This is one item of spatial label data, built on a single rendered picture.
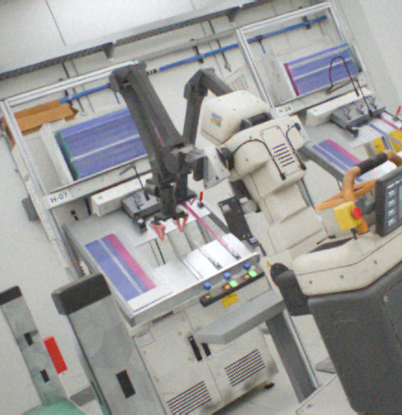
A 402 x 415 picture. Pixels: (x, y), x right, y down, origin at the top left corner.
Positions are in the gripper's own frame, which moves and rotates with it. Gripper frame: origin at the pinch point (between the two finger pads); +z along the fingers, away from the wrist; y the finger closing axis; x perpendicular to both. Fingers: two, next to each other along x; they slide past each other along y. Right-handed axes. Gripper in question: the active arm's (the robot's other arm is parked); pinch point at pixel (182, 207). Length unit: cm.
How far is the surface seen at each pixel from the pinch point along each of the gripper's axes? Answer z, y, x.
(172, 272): 13.3, 19.4, 22.9
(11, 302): -139, 106, 131
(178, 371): 62, 29, 43
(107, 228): 15.1, 30.6, -20.7
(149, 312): 14, 40, 37
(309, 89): -3, -120, -46
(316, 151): 14, -98, -12
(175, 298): 13.3, 26.3, 36.5
